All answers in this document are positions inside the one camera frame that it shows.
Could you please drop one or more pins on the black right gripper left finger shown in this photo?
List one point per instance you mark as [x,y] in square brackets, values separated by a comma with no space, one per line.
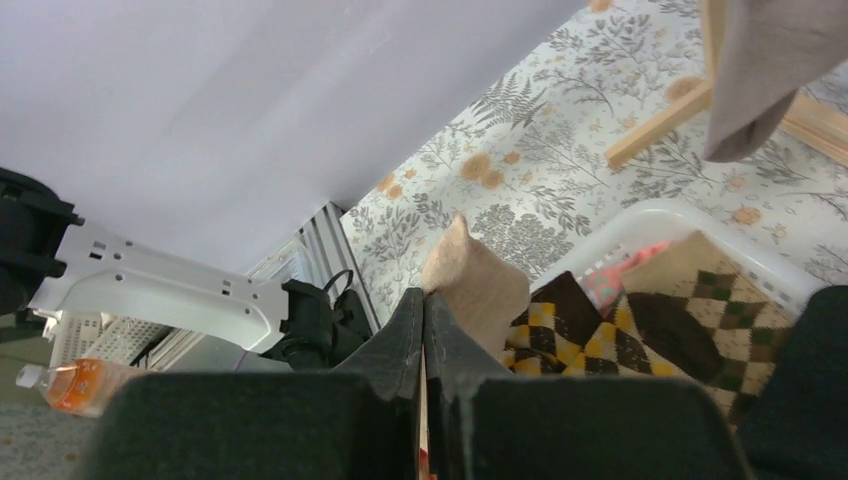
[385,433]

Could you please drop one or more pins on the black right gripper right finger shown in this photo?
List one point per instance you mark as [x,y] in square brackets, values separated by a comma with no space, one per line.
[467,390]

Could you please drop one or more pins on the grey sock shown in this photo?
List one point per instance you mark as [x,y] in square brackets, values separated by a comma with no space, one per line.
[771,49]

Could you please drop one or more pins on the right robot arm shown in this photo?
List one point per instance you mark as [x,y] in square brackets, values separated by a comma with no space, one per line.
[637,428]

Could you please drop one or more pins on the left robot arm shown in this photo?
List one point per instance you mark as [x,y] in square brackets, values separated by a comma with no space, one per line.
[53,259]

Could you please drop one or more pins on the brown yellow argyle sock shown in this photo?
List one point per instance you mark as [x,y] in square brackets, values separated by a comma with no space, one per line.
[562,333]

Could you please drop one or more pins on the white laundry basket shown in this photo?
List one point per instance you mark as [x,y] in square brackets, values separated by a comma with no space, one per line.
[693,237]

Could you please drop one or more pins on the beige green argyle sock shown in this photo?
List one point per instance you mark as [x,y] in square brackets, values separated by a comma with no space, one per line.
[717,330]

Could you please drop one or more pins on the orange drink bottle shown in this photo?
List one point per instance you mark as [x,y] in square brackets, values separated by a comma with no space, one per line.
[83,387]

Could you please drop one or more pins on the wooden drying rack frame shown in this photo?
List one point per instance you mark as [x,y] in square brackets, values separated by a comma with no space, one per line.
[815,124]

